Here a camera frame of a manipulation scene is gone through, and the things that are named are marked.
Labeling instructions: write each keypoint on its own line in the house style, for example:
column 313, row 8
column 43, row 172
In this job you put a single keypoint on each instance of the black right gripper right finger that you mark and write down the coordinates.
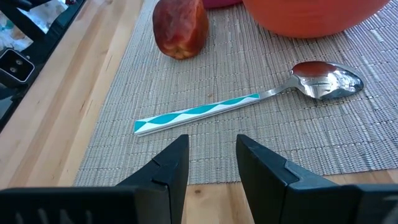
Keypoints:
column 273, row 186

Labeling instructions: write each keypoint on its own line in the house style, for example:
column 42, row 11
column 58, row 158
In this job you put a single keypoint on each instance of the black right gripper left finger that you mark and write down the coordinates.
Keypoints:
column 164, row 186

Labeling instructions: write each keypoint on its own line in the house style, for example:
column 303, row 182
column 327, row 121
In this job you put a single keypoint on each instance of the grey woven placemat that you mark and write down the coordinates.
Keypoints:
column 217, row 121

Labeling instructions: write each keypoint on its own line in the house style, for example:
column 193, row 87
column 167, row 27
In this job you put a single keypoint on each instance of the orange bowl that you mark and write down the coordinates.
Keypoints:
column 311, row 15

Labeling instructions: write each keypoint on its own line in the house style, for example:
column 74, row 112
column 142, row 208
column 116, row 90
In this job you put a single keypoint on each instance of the black depth camera box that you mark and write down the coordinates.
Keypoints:
column 15, row 67

